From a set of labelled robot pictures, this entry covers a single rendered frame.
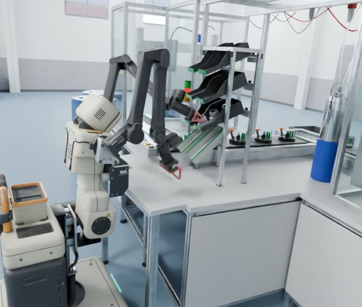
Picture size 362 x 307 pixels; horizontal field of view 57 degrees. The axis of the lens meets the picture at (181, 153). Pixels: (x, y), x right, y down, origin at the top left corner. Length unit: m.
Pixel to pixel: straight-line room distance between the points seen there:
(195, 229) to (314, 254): 0.74
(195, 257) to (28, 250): 0.84
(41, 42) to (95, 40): 1.86
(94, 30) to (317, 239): 11.79
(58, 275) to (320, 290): 1.43
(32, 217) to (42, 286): 0.31
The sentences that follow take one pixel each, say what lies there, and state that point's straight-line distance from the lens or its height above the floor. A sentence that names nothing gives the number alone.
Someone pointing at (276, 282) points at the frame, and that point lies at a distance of 2.38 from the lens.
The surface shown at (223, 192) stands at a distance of 1.94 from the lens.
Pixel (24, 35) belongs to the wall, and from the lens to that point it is 12.58.
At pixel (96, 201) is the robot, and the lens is 1.74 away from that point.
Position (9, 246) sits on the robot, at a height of 0.80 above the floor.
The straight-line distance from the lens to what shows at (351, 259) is 1.97.
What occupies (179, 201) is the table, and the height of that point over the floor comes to 0.86.
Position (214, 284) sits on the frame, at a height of 0.34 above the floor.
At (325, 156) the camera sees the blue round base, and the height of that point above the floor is 1.03.
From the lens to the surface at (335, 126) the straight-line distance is 2.29.
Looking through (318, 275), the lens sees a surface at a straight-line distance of 2.17.
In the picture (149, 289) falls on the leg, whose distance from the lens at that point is 1.94.
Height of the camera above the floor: 1.61
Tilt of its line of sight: 17 degrees down
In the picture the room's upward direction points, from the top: 4 degrees clockwise
